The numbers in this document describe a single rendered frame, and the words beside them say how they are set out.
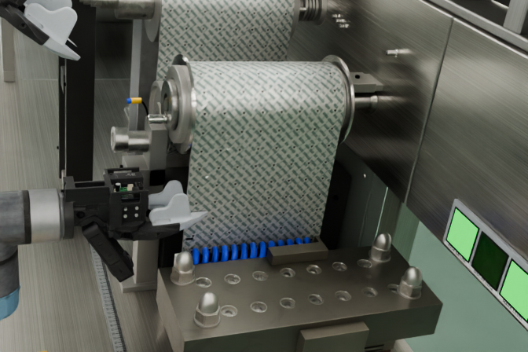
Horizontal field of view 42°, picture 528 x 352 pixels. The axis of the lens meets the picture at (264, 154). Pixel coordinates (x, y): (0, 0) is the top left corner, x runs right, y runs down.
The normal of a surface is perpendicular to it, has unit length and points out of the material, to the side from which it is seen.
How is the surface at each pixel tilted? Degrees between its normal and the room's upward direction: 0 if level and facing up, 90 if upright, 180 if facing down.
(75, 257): 0
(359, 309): 0
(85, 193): 90
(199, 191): 90
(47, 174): 0
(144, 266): 90
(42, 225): 79
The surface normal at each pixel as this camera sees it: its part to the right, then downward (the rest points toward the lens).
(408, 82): -0.93, 0.04
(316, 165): 0.34, 0.46
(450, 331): 0.13, -0.89
